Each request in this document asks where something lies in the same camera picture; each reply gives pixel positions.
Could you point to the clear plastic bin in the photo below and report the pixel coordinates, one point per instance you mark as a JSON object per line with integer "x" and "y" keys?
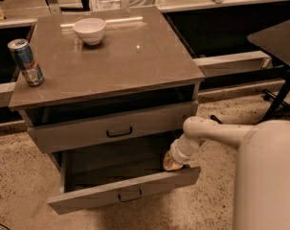
{"x": 105, "y": 5}

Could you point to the black rolling side table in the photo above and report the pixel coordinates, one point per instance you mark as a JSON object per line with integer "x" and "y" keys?
{"x": 275, "y": 42}

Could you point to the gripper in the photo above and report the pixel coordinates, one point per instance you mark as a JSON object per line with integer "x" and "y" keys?
{"x": 179, "y": 155}

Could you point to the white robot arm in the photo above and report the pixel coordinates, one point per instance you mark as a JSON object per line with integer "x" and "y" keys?
{"x": 262, "y": 177}

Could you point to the white ceramic bowl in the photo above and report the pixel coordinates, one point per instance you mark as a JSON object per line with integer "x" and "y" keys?
{"x": 90, "y": 30}

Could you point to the grey top drawer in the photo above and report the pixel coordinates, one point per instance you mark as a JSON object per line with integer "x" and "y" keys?
{"x": 111, "y": 128}

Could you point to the grey drawer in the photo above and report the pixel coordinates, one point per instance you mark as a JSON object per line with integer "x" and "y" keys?
{"x": 111, "y": 128}
{"x": 116, "y": 172}

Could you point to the grey drawer cabinet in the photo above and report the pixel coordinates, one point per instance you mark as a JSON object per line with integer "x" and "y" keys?
{"x": 139, "y": 64}

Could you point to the blue energy drink can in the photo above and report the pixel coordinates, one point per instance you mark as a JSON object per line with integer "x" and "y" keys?
{"x": 22, "y": 55}

